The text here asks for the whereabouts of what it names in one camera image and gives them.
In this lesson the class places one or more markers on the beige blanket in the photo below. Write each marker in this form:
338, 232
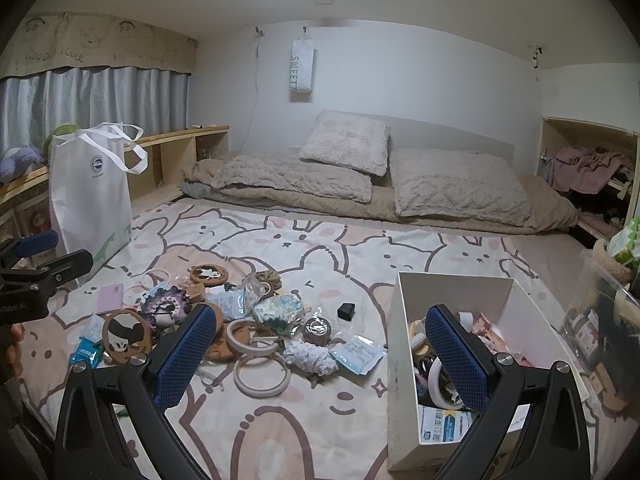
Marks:
545, 205

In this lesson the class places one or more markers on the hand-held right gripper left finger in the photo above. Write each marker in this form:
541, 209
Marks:
184, 357

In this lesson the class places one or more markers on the blue snack packet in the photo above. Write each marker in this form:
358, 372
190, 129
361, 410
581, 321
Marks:
86, 352

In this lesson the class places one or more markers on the beige printed valance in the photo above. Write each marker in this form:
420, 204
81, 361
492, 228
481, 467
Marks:
100, 45

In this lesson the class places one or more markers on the round wooden panda coaster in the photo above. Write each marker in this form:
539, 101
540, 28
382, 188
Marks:
125, 335

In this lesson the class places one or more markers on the brown cork cutout coaster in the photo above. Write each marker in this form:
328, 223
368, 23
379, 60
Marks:
192, 292

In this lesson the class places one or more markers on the pink clothes pile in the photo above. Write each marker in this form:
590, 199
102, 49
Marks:
590, 165

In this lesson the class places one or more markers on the blue white paper packet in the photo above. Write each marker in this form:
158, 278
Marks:
440, 425

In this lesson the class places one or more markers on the flat quilted beige pillow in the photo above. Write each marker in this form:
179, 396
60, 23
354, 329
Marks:
290, 177

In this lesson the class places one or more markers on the purple plush toy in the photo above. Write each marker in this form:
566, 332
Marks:
17, 162

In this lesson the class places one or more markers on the round cork coaster white flower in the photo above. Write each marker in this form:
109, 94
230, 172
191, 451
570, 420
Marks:
208, 276

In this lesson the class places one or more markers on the multicoloured crochet doily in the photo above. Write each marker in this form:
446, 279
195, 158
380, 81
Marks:
166, 301

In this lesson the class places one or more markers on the white cardboard box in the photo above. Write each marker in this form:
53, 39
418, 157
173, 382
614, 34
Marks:
400, 350

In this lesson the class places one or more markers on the grey cloth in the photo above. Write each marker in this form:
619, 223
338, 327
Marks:
197, 189

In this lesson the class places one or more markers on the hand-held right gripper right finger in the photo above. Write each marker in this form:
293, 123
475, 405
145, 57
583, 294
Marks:
457, 357

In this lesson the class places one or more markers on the blue mottled crinkled packet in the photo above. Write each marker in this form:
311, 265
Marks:
277, 312

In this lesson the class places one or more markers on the brown fluffy scrunchie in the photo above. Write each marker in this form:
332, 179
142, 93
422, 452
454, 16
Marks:
271, 277

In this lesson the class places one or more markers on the person's left hand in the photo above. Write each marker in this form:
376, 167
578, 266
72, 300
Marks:
11, 355

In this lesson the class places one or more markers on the clear plastic storage box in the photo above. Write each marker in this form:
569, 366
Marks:
600, 305

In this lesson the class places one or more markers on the woven basket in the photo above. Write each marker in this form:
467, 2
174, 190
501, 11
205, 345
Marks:
607, 260

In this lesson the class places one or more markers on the green packet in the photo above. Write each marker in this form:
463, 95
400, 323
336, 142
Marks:
627, 242

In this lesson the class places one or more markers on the small fluffy beige pillow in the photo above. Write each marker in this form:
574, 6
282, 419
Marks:
345, 142

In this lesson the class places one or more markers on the white tote bag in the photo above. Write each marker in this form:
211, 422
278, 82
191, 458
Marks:
87, 195

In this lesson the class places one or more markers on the small black box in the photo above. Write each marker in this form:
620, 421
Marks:
346, 311

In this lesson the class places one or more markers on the wooden wall niche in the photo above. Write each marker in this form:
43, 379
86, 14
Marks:
565, 132

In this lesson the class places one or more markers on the wooden bedside shelf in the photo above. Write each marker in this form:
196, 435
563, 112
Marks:
175, 137

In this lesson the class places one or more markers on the pink white tape roll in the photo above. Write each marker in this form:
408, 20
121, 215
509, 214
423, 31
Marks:
465, 319

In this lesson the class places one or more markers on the large quilted beige pillow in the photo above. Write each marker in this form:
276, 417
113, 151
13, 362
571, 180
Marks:
455, 185

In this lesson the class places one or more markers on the grey curtain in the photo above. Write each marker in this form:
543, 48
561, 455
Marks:
100, 105

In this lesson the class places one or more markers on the small white packet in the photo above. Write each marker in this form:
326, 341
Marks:
93, 327

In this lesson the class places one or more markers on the brown tape roll in wrap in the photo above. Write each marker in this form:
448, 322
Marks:
317, 330

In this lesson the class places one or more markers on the plain round cork coaster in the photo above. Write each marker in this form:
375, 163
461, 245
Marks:
222, 352
215, 312

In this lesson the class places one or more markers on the beige headboard panel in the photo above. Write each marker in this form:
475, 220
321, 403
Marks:
450, 132

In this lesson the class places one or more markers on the white hanging pouch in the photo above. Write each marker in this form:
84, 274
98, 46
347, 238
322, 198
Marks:
302, 67

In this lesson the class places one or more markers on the bunny printed bed sheet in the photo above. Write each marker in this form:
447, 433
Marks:
310, 255

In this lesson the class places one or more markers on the pink card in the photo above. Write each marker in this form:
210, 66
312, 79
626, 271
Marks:
111, 299

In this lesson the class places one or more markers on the pink printed packet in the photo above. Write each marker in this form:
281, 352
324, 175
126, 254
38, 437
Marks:
487, 332

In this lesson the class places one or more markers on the thick white tape roll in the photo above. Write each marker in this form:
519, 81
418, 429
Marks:
234, 337

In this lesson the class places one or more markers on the green plush toy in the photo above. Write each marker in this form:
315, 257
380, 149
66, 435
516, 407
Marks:
60, 132

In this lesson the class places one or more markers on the blue white mask packet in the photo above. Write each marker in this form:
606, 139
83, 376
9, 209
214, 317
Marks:
357, 355
230, 305

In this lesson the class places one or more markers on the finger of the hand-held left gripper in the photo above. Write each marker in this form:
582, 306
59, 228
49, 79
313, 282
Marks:
32, 244
65, 266

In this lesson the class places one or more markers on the white lace ribbon bundle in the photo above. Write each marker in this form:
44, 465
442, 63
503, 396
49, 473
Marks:
310, 358

